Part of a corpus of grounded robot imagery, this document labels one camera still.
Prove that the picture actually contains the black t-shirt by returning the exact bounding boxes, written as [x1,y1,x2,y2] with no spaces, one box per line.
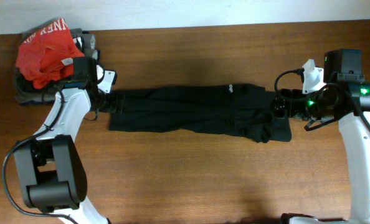
[108,83,292,143]

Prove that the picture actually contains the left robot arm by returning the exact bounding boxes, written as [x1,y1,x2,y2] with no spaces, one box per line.
[7,57,120,223]

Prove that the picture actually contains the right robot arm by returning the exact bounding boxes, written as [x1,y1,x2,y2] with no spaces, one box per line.
[274,49,370,223]

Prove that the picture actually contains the grey folded garment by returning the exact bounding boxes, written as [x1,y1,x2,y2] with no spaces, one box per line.
[12,28,99,105]

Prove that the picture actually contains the red folded t-shirt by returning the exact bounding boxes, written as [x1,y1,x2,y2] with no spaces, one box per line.
[16,18,84,90]

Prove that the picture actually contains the dark folded garment stack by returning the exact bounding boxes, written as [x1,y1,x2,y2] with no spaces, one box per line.
[13,28,100,105]

